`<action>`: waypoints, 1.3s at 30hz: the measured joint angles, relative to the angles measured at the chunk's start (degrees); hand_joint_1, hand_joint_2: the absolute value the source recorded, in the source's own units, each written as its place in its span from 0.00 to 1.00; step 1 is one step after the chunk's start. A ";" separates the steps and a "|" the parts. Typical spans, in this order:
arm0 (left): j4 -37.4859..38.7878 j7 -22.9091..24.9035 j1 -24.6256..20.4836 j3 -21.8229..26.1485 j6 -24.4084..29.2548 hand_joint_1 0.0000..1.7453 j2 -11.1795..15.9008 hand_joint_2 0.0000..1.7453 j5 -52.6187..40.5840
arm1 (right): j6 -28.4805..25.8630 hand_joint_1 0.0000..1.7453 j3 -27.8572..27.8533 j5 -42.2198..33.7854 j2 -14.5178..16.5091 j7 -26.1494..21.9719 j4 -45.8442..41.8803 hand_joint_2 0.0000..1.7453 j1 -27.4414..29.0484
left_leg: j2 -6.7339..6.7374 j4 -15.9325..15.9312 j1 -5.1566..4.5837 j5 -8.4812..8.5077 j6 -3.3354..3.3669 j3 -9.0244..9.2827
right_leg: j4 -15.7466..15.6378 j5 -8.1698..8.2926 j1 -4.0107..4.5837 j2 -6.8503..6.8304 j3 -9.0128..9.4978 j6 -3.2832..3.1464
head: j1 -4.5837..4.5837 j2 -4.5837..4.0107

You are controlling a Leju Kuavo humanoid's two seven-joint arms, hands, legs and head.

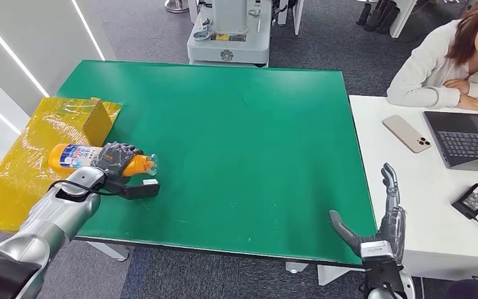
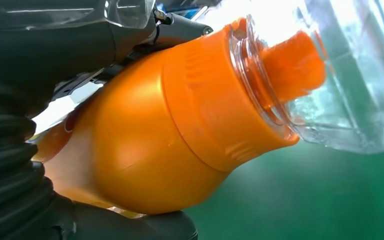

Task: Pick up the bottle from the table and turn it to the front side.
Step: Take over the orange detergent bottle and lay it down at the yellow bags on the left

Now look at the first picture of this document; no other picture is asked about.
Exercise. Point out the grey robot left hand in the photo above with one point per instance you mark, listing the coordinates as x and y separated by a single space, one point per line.
113 159

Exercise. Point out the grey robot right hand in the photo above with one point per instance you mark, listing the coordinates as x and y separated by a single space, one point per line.
393 227

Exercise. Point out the orange plastic bottle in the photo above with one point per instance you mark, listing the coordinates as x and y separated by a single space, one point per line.
70 159

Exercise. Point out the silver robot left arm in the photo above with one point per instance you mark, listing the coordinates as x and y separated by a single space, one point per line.
49 223

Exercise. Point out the white table foot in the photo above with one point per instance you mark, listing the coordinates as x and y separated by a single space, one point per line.
111 251
334 275

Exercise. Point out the black power adapter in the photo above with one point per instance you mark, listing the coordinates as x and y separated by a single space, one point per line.
473 201

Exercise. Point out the beige smartphone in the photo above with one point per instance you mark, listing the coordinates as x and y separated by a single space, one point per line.
406 134

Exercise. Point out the yellow taped cardboard box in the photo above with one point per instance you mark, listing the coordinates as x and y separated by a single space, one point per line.
20 198

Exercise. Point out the grey laptop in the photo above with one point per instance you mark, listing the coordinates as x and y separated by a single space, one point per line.
465 140

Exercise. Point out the pale grey machine base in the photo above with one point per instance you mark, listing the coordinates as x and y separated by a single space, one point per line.
228 45

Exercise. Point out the person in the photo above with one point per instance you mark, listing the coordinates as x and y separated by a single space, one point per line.
428 66

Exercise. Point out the metal stanchion base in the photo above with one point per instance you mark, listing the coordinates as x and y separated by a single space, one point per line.
176 5

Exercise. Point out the black boots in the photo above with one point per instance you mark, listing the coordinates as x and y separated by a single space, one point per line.
379 17

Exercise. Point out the white desk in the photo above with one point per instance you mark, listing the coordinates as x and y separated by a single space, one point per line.
404 16

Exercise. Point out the white furniture leg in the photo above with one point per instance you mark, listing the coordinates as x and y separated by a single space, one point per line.
297 16

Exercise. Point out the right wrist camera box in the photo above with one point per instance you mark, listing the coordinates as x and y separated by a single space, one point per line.
381 264

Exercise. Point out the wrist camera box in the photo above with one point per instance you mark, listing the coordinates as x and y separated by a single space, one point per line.
138 190
381 264

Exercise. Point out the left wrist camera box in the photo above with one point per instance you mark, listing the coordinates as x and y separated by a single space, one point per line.
138 190

